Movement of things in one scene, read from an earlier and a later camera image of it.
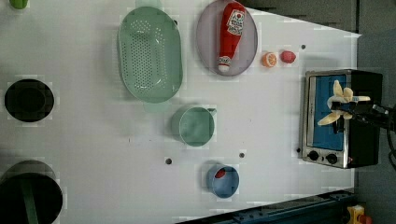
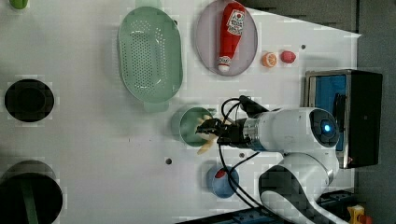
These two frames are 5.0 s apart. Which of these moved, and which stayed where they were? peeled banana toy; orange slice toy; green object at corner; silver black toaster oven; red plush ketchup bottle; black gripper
Moved: black gripper; peeled banana toy
Stayed: silver black toaster oven; green object at corner; orange slice toy; red plush ketchup bottle
